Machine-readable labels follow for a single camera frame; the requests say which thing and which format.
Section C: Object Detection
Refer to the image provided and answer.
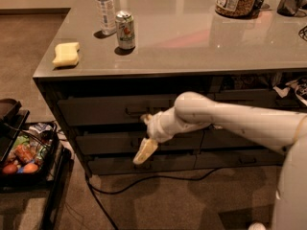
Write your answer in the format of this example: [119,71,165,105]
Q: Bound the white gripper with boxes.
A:
[133,107,186,165]

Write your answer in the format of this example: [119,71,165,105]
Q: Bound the grey drawer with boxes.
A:
[74,130,203,155]
[207,89,302,109]
[87,153,196,175]
[58,94,177,127]
[201,129,256,149]
[194,148,284,169]

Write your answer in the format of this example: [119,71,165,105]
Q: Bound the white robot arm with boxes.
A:
[133,92,307,230]

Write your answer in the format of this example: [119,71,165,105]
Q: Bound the grey drawer cabinet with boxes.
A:
[34,0,306,175]

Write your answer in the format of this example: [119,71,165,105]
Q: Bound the snack packet in drawer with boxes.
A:
[273,77,307,106]

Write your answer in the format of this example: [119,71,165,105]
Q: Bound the silver green soda can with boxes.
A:
[115,11,135,50]

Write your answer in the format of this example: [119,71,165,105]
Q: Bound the yellow sponge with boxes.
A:
[53,42,80,67]

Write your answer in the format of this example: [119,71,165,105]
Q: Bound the black basket of groceries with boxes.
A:
[0,123,59,186]

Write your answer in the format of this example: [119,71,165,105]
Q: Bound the clear plastic water bottle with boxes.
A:
[95,0,116,35]

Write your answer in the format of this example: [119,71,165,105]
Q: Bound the dark glass container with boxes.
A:
[276,0,307,17]

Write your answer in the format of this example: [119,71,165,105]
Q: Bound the black floor cable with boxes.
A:
[84,166,222,230]

